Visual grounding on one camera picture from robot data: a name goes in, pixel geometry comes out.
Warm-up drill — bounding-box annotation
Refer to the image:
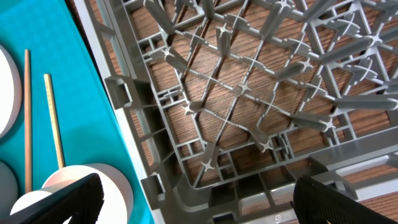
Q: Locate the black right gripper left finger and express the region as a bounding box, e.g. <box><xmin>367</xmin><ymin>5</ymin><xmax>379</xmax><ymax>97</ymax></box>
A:
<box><xmin>1</xmin><ymin>173</ymin><xmax>104</xmax><ymax>224</ymax></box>

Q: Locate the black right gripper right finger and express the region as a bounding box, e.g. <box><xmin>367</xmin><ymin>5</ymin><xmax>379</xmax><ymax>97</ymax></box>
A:
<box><xmin>290</xmin><ymin>175</ymin><xmax>395</xmax><ymax>224</ymax></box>

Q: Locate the grey bowl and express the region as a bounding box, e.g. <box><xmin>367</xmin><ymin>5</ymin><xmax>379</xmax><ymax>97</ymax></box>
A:
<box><xmin>0</xmin><ymin>162</ymin><xmax>18</xmax><ymax>217</ymax></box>

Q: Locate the grey dishwasher rack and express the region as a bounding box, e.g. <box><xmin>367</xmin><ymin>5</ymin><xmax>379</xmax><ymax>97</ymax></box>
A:
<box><xmin>75</xmin><ymin>0</ymin><xmax>397</xmax><ymax>223</ymax></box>

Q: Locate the white paper cup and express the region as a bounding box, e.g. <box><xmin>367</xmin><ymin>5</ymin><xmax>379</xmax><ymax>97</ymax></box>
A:
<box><xmin>10</xmin><ymin>187</ymin><xmax>60</xmax><ymax>215</ymax></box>

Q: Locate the right wooden chopstick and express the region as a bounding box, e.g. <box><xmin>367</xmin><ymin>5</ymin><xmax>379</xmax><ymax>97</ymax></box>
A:
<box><xmin>44</xmin><ymin>73</ymin><xmax>65</xmax><ymax>169</ymax></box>

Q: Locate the wooden chopstick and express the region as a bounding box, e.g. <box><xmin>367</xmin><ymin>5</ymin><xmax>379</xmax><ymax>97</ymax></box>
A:
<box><xmin>44</xmin><ymin>73</ymin><xmax>65</xmax><ymax>169</ymax></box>
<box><xmin>24</xmin><ymin>49</ymin><xmax>32</xmax><ymax>193</ymax></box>

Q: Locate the teal serving tray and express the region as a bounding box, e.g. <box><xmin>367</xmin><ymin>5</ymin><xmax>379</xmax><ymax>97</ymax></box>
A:
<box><xmin>1</xmin><ymin>0</ymin><xmax>153</xmax><ymax>223</ymax></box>

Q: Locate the left wooden chopstick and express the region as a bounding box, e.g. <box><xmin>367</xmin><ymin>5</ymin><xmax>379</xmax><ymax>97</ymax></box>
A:
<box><xmin>24</xmin><ymin>49</ymin><xmax>32</xmax><ymax>193</ymax></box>

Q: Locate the pink round plate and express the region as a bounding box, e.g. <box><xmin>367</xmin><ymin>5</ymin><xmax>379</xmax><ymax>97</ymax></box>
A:
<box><xmin>0</xmin><ymin>46</ymin><xmax>22</xmax><ymax>137</ymax></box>

